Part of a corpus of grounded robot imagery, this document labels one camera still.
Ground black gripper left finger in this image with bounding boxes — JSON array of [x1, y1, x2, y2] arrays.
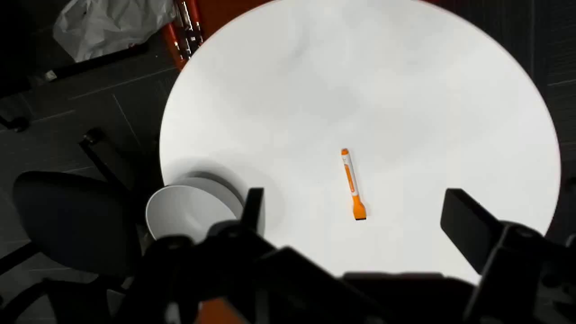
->
[[240, 187, 265, 232]]

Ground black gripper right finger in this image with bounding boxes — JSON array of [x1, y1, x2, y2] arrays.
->
[[442, 189, 576, 324]]

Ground orange and white marker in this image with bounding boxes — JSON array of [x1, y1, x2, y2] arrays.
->
[[341, 147, 368, 221]]

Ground black office chair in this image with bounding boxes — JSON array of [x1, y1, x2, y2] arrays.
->
[[0, 127, 143, 324]]

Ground orange metal stand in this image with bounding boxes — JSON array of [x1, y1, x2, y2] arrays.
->
[[163, 0, 269, 70]]

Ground white plastic bag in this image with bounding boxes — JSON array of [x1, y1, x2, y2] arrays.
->
[[53, 0, 177, 63]]

